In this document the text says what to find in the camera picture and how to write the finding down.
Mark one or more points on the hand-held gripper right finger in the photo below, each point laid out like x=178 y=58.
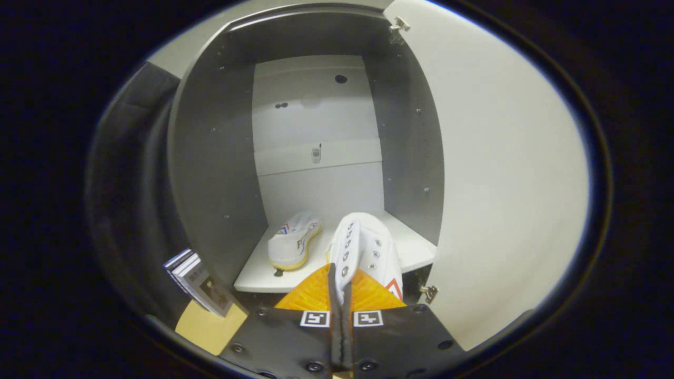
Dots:
x=400 y=337

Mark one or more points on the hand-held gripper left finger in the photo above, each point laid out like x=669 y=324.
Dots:
x=284 y=337

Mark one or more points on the white canvas shoe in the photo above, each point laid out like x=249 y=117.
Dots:
x=292 y=245
x=368 y=247

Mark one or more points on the white shoe cabinet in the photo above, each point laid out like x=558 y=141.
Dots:
x=216 y=158

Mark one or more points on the white shoe cabinet door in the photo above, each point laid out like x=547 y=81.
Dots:
x=505 y=173

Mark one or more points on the stack of booklets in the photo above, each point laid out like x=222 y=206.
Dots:
x=202 y=281

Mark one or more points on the black backdrop cloth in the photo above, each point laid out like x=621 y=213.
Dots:
x=131 y=200

